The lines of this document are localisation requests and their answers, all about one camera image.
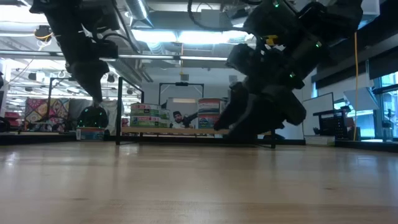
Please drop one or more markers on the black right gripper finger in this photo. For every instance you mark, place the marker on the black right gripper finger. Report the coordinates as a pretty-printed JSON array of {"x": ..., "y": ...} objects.
[
  {"x": 236, "y": 102},
  {"x": 258, "y": 121}
]

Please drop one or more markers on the blue pink-striped fish can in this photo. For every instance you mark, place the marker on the blue pink-striped fish can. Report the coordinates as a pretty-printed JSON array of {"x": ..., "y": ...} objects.
[
  {"x": 91, "y": 134},
  {"x": 208, "y": 106}
]

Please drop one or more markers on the black background robot arm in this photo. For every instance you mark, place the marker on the black background robot arm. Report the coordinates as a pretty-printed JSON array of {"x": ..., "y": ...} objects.
[{"x": 191, "y": 119}]

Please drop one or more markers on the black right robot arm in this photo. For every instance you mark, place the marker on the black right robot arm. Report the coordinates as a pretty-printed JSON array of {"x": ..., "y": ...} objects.
[{"x": 326, "y": 18}]

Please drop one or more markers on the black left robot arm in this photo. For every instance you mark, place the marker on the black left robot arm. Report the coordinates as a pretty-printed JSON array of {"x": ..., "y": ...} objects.
[{"x": 71, "y": 25}]

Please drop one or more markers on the black-framed wooden shelf rack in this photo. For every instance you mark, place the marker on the black-framed wooden shelf rack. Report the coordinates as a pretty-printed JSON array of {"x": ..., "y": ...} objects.
[{"x": 174, "y": 131}]

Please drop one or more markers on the pale hanging cloth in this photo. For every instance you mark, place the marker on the pale hanging cloth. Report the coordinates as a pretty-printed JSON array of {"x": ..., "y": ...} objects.
[{"x": 112, "y": 109}]

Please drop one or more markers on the black hanging speaker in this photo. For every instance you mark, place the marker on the black hanging speaker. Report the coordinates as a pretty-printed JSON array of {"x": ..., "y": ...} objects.
[
  {"x": 32, "y": 76},
  {"x": 111, "y": 78}
]

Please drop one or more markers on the person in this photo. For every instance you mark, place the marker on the person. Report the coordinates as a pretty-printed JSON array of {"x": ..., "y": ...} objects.
[
  {"x": 93, "y": 118},
  {"x": 178, "y": 119}
]

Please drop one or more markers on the black table clamp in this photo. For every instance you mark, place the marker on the black table clamp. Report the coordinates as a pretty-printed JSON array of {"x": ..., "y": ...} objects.
[{"x": 280, "y": 136}]

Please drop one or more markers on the white whiteboard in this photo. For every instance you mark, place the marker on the white whiteboard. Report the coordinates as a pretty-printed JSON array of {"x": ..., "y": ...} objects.
[{"x": 317, "y": 112}]

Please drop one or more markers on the black equipment cart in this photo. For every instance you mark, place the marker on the black equipment cart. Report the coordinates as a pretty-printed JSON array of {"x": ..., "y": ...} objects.
[{"x": 332, "y": 123}]

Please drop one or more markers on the colourful patterned quilt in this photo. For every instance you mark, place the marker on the colourful patterned quilt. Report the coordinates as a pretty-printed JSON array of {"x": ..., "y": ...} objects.
[{"x": 37, "y": 109}]

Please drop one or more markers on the grey hanging box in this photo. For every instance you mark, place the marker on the grey hanging box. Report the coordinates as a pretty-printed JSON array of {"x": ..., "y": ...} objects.
[{"x": 184, "y": 77}]

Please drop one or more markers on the long linear ceiling light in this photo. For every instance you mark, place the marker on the long linear ceiling light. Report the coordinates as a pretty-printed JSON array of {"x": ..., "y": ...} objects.
[{"x": 149, "y": 57}]

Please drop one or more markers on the white angled panel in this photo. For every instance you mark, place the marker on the white angled panel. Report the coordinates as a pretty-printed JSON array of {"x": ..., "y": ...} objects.
[{"x": 360, "y": 99}]

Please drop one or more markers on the red storage bin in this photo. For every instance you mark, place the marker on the red storage bin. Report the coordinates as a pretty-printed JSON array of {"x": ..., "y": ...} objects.
[{"x": 12, "y": 116}]

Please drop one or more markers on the grey ceiling box unit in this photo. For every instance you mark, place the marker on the grey ceiling box unit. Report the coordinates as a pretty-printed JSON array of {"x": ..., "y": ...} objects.
[{"x": 211, "y": 18}]

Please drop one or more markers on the glass window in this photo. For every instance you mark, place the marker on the glass window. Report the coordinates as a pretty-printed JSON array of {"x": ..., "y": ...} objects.
[{"x": 388, "y": 102}]

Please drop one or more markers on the grey wall vent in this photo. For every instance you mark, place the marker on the grey wall vent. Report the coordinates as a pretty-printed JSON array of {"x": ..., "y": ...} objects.
[{"x": 233, "y": 79}]

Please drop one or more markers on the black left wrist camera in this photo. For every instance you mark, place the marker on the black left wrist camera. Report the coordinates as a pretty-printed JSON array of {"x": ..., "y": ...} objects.
[{"x": 109, "y": 49}]

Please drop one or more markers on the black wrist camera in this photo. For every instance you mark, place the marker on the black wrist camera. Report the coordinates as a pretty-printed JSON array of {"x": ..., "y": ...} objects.
[
  {"x": 109, "y": 49},
  {"x": 245, "y": 59}
]

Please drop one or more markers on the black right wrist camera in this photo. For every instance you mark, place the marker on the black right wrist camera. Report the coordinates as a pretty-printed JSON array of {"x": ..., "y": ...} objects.
[{"x": 245, "y": 59}]

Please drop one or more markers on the silver round air duct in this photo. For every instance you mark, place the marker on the silver round air duct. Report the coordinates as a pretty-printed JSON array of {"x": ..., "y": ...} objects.
[{"x": 138, "y": 11}]

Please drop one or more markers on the black table frame rails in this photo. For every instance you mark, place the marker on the black table frame rails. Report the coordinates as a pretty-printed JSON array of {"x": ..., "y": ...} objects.
[{"x": 25, "y": 139}]

